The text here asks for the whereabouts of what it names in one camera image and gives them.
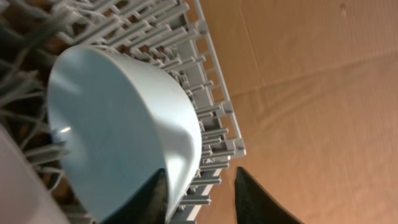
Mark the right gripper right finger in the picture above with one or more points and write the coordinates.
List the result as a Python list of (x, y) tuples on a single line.
[(254, 205)]

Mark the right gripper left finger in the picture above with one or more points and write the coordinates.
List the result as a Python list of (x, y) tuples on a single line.
[(148, 206)]

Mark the blue bowl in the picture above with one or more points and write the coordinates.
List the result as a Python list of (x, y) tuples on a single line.
[(120, 121)]

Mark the pink white bowl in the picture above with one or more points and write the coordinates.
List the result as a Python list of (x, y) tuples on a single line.
[(24, 198)]

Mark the grey dishwasher rack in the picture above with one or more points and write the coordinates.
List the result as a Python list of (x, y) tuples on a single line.
[(169, 34)]

